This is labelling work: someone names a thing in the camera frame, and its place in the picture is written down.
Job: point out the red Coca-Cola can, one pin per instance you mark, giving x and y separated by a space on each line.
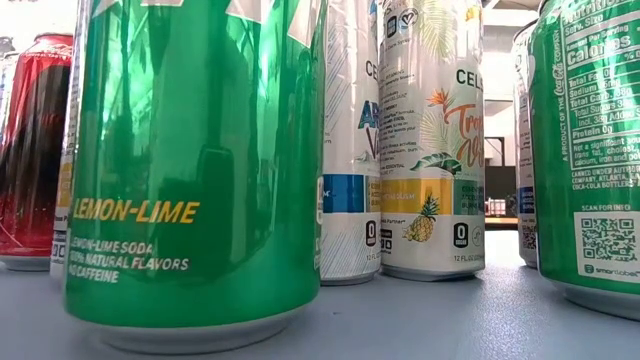
35 150

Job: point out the wooden background table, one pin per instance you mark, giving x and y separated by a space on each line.
500 223

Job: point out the black background panel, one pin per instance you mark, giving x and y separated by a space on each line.
500 182

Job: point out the green Sprite can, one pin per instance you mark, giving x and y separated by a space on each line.
590 150
200 150

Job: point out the small red background objects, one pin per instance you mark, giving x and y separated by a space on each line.
495 207

